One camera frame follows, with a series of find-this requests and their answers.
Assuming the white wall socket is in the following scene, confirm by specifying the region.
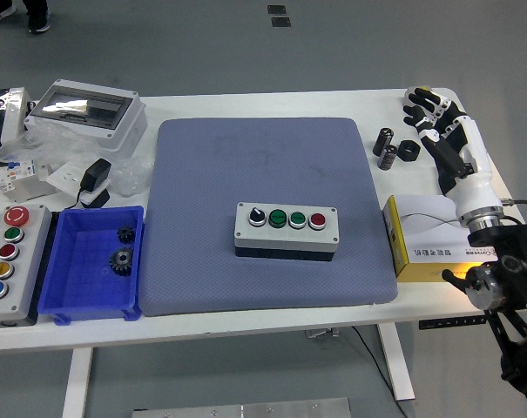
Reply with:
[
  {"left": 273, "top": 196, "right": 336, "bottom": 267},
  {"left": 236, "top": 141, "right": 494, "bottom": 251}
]
[{"left": 46, "top": 161, "right": 111, "bottom": 209}]

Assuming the black cable under table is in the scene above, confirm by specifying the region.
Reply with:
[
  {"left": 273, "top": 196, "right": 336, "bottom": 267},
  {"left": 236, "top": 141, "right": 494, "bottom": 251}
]
[{"left": 349, "top": 325, "right": 409, "bottom": 418}]

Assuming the clear plastic bag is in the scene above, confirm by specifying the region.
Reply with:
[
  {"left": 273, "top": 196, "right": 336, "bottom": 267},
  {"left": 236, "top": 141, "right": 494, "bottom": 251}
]
[{"left": 0, "top": 121, "right": 153, "bottom": 199}]

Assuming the white box in shiny wrap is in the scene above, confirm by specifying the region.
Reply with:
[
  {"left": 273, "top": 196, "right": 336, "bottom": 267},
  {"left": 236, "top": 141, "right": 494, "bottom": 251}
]
[{"left": 0, "top": 86, "right": 36, "bottom": 166}]

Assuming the yellow white cardboard box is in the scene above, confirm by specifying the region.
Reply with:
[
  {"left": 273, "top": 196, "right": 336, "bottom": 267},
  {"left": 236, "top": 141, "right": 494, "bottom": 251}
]
[{"left": 382, "top": 194, "right": 502, "bottom": 284}]

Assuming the blue plastic bin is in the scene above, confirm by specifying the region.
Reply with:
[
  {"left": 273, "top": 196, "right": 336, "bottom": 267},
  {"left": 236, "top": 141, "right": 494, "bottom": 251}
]
[{"left": 37, "top": 205, "right": 145, "bottom": 327}]

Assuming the large black bevel gear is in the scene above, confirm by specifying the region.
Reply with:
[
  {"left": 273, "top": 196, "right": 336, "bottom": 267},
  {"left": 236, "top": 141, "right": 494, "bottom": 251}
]
[{"left": 108, "top": 246, "right": 136, "bottom": 276}]

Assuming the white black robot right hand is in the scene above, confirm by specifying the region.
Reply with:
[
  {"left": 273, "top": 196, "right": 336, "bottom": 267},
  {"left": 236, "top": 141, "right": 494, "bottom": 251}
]
[{"left": 402, "top": 85, "right": 504, "bottom": 219}]

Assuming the black adapter cord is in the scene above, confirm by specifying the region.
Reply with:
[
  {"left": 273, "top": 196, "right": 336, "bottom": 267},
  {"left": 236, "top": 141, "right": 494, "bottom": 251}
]
[{"left": 65, "top": 187, "right": 84, "bottom": 211}]

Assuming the black table control panel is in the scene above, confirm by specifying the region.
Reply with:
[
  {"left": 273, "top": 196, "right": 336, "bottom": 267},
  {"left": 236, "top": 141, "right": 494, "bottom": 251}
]
[{"left": 418, "top": 316, "right": 487, "bottom": 331}]

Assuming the white table leg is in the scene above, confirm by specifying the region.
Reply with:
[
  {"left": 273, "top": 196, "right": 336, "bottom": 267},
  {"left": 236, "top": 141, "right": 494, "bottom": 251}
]
[
  {"left": 375, "top": 324, "right": 416, "bottom": 401},
  {"left": 61, "top": 347, "right": 94, "bottom": 418}
]

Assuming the blue-grey mat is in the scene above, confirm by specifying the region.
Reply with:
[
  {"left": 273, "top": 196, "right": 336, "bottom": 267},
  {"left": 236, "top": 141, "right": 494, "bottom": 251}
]
[{"left": 139, "top": 117, "right": 399, "bottom": 318}]

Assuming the black power adapter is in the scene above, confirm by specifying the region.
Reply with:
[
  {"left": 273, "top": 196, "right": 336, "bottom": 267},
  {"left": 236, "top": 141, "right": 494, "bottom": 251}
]
[{"left": 78, "top": 158, "right": 112, "bottom": 192}]

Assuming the grey metal floor plate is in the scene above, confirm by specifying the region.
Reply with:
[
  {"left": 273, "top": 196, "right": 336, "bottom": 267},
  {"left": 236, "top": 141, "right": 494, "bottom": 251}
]
[{"left": 131, "top": 396, "right": 351, "bottom": 418}]

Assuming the grey distribution box clear lid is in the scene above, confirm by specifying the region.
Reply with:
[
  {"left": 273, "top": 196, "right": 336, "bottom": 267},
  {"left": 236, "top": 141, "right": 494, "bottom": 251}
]
[{"left": 24, "top": 78, "right": 149, "bottom": 153}]

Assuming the black hex nut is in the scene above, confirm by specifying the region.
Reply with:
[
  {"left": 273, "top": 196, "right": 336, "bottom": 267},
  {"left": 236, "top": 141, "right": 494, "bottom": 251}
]
[{"left": 397, "top": 139, "right": 422, "bottom": 163}]

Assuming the grey four-button control box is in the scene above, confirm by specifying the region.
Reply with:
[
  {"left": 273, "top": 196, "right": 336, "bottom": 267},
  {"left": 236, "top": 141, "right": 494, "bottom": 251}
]
[{"left": 233, "top": 201, "right": 341, "bottom": 262}]

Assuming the white circuit breaker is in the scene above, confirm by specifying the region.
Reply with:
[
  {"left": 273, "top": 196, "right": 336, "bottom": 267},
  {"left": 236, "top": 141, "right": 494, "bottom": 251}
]
[{"left": 0, "top": 158, "right": 57, "bottom": 204}]

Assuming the grey five-button control station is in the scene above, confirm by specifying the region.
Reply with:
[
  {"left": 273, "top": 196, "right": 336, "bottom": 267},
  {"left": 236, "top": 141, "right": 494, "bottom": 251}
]
[{"left": 0, "top": 203, "right": 54, "bottom": 328}]

